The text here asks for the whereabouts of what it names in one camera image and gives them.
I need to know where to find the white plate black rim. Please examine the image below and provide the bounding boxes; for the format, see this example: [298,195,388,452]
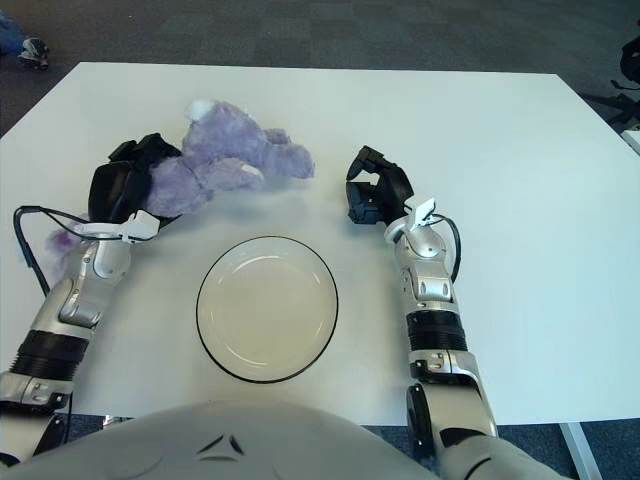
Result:
[195,235,342,385]

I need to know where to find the person's leg blue jeans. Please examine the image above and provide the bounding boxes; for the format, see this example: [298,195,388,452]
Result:
[0,12,26,56]

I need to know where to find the black office chair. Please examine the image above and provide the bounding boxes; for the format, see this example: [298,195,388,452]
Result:
[579,37,640,131]

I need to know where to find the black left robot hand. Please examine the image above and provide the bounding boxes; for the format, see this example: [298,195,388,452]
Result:
[87,132,184,225]

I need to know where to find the grey robot torso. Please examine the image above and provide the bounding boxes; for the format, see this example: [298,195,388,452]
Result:
[0,399,441,480]

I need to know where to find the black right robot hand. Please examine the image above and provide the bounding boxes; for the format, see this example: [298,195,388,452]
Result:
[344,145,415,226]

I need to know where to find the white black sneaker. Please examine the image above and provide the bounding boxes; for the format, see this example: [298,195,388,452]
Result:
[17,37,51,71]

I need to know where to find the white table leg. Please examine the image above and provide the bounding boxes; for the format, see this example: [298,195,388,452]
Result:
[558,422,599,480]

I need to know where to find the purple plush bear doll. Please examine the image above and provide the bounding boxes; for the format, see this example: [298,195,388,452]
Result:
[42,99,316,281]

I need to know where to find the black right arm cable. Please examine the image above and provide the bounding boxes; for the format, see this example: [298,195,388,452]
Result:
[432,214,461,286]

